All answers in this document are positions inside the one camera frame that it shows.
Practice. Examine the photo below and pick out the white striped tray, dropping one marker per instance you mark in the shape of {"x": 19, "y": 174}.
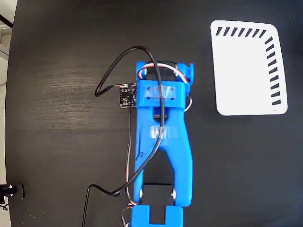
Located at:
{"x": 243, "y": 75}

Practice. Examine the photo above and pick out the black table clamp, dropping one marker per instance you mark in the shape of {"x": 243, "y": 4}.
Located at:
{"x": 10, "y": 190}

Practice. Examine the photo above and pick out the black diagonal bar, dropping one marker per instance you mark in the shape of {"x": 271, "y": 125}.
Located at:
{"x": 6, "y": 20}

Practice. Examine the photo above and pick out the black camera circuit board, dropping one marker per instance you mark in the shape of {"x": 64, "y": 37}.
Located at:
{"x": 126, "y": 95}

